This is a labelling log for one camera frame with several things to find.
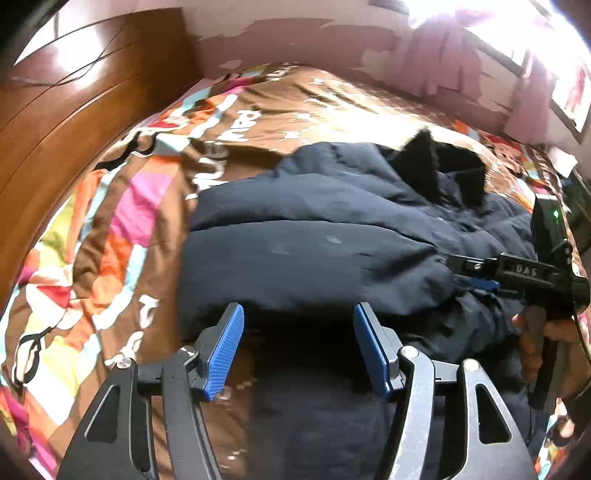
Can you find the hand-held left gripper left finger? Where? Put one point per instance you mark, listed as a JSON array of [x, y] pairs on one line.
[[226, 350]]

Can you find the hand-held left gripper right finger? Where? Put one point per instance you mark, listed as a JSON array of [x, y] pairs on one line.
[[369, 350]]

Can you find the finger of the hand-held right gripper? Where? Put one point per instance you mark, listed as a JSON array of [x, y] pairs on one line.
[[471, 266]]

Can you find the dark navy padded jacket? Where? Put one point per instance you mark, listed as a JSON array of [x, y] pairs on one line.
[[300, 240]]

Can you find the person's right hand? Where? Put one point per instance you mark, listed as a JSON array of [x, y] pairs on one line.
[[570, 350]]

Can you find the colourful printed blanket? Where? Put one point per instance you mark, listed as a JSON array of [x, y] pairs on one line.
[[115, 230]]

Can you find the pink curtain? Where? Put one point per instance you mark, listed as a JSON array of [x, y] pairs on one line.
[[443, 60], [519, 97]]

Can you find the window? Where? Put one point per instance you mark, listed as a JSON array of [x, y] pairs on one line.
[[498, 23]]

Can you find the wooden headboard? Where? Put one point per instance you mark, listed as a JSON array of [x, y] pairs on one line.
[[69, 115]]

